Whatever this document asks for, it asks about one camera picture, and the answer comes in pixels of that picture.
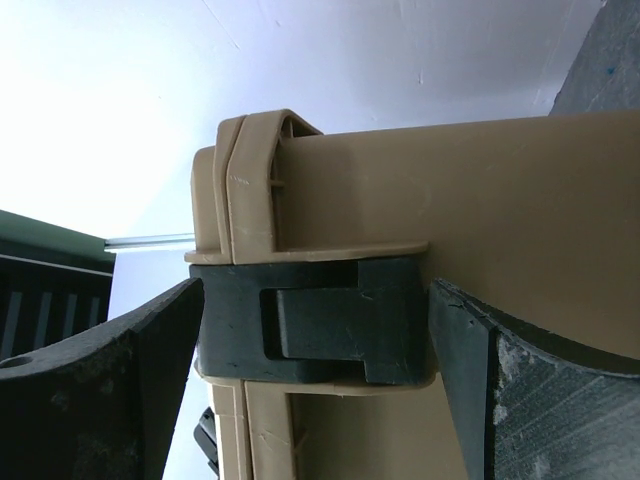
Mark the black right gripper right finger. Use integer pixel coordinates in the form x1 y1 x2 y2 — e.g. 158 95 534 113
428 279 639 479

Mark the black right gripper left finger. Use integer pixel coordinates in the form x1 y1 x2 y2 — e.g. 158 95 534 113
1 279 204 479

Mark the tan plastic tool box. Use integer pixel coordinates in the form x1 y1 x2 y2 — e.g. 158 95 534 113
185 110 639 479

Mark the aluminium corner frame profile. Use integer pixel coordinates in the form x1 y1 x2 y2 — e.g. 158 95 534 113
104 233 195 253

